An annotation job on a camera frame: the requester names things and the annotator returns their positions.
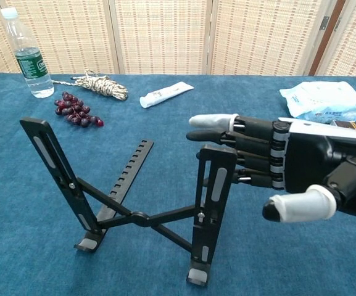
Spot blue table cloth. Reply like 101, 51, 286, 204
0, 72, 356, 296

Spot small black carton box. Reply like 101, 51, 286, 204
330, 119, 356, 132

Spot white toothpaste tube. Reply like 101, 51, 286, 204
139, 81, 195, 109

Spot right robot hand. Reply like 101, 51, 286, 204
186, 113, 356, 223

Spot black folding laptop stand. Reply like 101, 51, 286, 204
19, 117, 239, 287

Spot dark red grape bunch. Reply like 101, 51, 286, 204
53, 91, 105, 128

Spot green label water bottle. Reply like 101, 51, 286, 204
0, 7, 56, 99

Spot coiled beige rope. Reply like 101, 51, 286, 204
51, 69, 129, 102

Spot light blue wet wipes pack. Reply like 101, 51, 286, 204
279, 81, 356, 121

